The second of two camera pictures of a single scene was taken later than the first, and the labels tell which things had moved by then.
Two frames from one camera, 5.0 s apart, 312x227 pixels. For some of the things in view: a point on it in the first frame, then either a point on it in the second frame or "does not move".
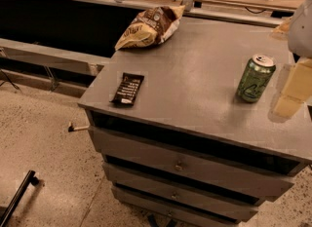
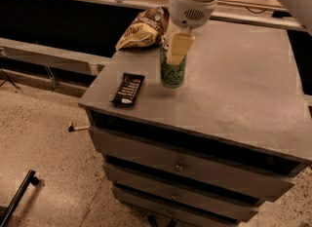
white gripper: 301,31 to 189,10
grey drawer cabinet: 177,146 does not move
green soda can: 255,78 to 173,75
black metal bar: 30,178 does not move
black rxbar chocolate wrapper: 128,89 does not move
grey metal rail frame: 67,59 does not move
